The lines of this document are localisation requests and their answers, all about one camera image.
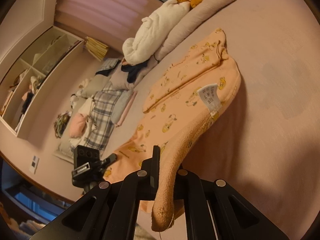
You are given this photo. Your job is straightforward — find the pink curtain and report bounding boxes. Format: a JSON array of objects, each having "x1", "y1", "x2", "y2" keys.
[{"x1": 54, "y1": 0, "x2": 162, "y2": 52}]

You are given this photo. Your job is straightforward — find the white plush goose toy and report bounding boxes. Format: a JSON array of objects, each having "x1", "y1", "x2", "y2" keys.
[{"x1": 122, "y1": 0, "x2": 190, "y2": 66}]

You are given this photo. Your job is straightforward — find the peach cartoon print baby garment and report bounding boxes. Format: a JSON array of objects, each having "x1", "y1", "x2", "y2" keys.
[{"x1": 105, "y1": 28, "x2": 241, "y2": 232}]

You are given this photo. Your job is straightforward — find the grey pillow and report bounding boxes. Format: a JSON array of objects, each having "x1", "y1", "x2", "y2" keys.
[{"x1": 80, "y1": 74, "x2": 111, "y2": 99}]

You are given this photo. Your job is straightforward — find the folded pink garment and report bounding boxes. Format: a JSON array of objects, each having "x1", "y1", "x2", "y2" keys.
[{"x1": 115, "y1": 91, "x2": 137, "y2": 127}]

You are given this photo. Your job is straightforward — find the white wall switch panel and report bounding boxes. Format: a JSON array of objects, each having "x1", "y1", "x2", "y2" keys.
[{"x1": 29, "y1": 155, "x2": 39, "y2": 174}]

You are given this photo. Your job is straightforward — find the folded grey garment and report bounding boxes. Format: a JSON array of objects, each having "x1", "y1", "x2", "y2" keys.
[{"x1": 111, "y1": 90, "x2": 134, "y2": 125}]

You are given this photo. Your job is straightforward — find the pink fluffy cloth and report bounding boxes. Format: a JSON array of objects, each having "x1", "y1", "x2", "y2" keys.
[{"x1": 69, "y1": 113, "x2": 88, "y2": 138}]

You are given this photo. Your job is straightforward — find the mauve bed sheet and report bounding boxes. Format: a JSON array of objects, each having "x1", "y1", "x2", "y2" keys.
[{"x1": 104, "y1": 0, "x2": 319, "y2": 239}]

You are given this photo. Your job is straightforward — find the green patterned cloth bundle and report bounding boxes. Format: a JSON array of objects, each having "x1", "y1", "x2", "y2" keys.
[{"x1": 54, "y1": 111, "x2": 72, "y2": 138}]

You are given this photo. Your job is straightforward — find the yellow curtain tassel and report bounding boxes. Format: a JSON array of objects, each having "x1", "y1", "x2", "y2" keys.
[{"x1": 85, "y1": 37, "x2": 109, "y2": 62}]

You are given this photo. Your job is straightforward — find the mauve rolled duvet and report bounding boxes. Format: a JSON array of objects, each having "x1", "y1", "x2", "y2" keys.
[{"x1": 110, "y1": 0, "x2": 235, "y2": 90}]

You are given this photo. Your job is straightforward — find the white open shelf unit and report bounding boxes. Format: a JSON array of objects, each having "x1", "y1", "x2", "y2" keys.
[{"x1": 1, "y1": 26, "x2": 84, "y2": 139}]

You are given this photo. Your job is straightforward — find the dark navy garment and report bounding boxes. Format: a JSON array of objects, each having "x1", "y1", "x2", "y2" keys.
[{"x1": 121, "y1": 61, "x2": 148, "y2": 83}]

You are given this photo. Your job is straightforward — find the plaid grey blanket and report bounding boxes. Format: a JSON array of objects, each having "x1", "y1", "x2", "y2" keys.
[{"x1": 84, "y1": 82, "x2": 123, "y2": 152}]

